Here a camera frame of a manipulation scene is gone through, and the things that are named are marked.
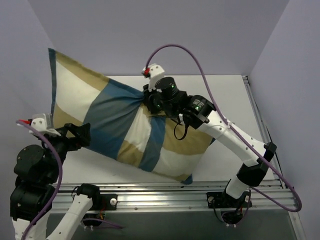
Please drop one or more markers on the aluminium front rail frame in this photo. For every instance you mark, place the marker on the aluminium front rail frame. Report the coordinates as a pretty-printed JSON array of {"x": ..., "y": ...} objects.
[{"x": 176, "y": 197}]

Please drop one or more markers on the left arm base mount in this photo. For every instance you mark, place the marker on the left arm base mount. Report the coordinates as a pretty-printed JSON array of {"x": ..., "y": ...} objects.
[{"x": 108, "y": 202}]

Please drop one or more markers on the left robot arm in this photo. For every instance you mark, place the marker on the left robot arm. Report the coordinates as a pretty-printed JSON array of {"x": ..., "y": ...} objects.
[{"x": 39, "y": 170}]

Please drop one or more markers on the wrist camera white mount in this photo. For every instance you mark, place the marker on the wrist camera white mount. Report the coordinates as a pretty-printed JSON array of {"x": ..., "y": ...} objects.
[
  {"x": 43, "y": 123},
  {"x": 154, "y": 72}
]

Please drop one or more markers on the blue tan white checked pillowcase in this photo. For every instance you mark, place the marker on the blue tan white checked pillowcase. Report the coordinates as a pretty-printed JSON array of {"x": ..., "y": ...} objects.
[{"x": 121, "y": 127}]

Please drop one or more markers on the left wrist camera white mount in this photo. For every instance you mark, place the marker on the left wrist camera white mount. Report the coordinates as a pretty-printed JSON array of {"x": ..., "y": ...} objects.
[{"x": 43, "y": 123}]

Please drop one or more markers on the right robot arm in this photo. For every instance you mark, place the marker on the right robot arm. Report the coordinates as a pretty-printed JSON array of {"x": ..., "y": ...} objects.
[{"x": 199, "y": 113}]

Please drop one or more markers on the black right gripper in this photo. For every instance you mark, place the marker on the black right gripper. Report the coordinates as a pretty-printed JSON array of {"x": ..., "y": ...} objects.
[{"x": 152, "y": 101}]

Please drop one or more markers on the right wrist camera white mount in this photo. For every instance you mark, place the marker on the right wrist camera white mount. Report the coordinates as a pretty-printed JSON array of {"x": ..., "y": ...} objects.
[{"x": 154, "y": 72}]

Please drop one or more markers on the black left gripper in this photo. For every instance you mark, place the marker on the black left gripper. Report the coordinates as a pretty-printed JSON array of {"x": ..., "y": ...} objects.
[{"x": 69, "y": 135}]

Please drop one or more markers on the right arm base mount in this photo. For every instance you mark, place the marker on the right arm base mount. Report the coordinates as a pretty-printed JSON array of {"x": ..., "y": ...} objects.
[{"x": 221, "y": 200}]

